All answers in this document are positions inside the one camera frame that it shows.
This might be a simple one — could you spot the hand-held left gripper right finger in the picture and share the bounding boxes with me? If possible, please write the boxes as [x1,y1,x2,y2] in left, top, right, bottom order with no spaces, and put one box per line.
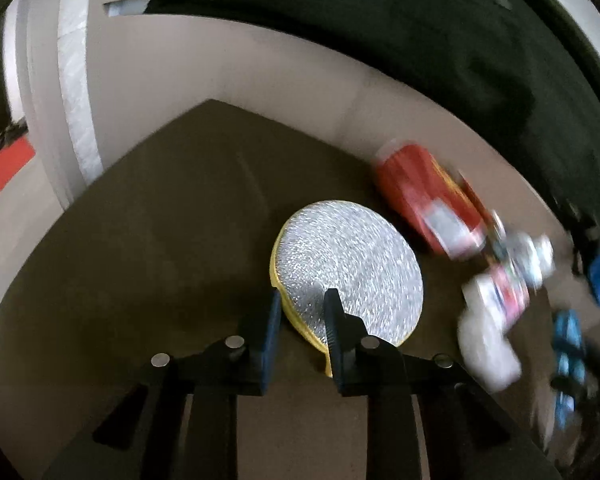
[324,287,563,480]

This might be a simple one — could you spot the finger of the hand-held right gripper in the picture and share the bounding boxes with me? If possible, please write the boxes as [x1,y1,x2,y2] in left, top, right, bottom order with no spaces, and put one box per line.
[551,309,590,432]

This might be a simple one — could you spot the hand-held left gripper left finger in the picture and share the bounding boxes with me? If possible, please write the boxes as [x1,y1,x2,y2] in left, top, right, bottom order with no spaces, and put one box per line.
[42,287,283,480]

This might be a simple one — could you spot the white pink packet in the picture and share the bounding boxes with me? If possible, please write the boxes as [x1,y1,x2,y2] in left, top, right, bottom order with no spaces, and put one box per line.
[456,305,524,394]

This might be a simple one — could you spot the silver round pad yellow edge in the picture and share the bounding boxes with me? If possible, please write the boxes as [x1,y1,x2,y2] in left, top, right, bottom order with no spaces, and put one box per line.
[269,201,425,378]

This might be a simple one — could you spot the white printed wrapper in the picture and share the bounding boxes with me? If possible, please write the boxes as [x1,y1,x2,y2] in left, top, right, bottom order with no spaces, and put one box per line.
[462,232,555,331]

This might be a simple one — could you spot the red snack container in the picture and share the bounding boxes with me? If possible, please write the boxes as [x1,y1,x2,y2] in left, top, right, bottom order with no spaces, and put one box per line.
[374,142,492,262]

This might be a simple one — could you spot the brown table cloth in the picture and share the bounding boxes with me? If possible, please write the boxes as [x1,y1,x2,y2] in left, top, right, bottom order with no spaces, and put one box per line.
[0,99,581,480]

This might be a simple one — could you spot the red paper sign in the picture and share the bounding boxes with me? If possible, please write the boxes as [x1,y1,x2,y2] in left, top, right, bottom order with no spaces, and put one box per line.
[0,137,36,216]

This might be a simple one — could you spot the black fabric bag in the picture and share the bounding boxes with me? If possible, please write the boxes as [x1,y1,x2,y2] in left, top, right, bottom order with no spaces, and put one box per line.
[139,0,600,276]

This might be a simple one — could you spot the grey metal rail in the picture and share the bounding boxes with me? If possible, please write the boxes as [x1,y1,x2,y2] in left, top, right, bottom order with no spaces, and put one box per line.
[102,0,151,17]

